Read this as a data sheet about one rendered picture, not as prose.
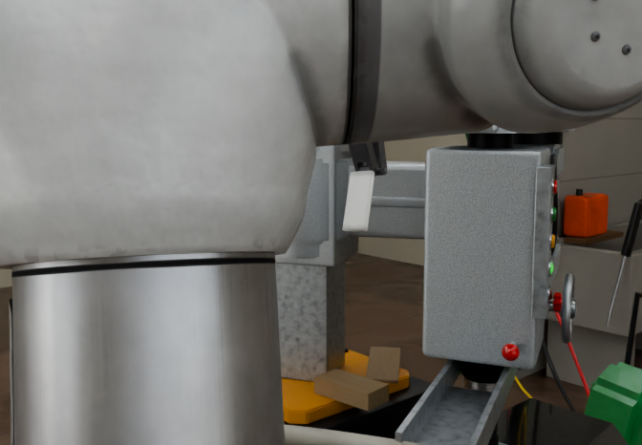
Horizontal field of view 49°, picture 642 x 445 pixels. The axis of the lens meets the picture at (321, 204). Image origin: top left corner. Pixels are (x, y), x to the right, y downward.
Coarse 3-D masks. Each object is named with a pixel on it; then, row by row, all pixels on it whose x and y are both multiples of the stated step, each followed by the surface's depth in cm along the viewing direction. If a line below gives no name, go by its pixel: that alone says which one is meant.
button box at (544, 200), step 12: (540, 168) 128; (552, 168) 130; (540, 180) 128; (540, 192) 128; (540, 204) 128; (540, 216) 129; (540, 228) 129; (540, 240) 129; (540, 252) 129; (540, 264) 130; (540, 276) 130; (540, 288) 130; (540, 300) 130; (540, 312) 131
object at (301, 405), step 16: (352, 352) 244; (352, 368) 229; (400, 368) 229; (288, 384) 215; (304, 384) 215; (400, 384) 220; (288, 400) 202; (304, 400) 202; (320, 400) 202; (288, 416) 196; (304, 416) 195; (320, 416) 198
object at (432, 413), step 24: (456, 360) 144; (432, 384) 128; (504, 384) 131; (432, 408) 125; (456, 408) 128; (480, 408) 128; (408, 432) 110; (432, 432) 117; (456, 432) 118; (480, 432) 107
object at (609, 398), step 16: (608, 368) 290; (624, 368) 289; (592, 384) 291; (608, 384) 284; (624, 384) 278; (640, 384) 274; (592, 400) 286; (608, 400) 280; (624, 400) 274; (640, 400) 271; (592, 416) 284; (608, 416) 278; (624, 416) 272; (640, 416) 269; (624, 432) 270; (640, 432) 269
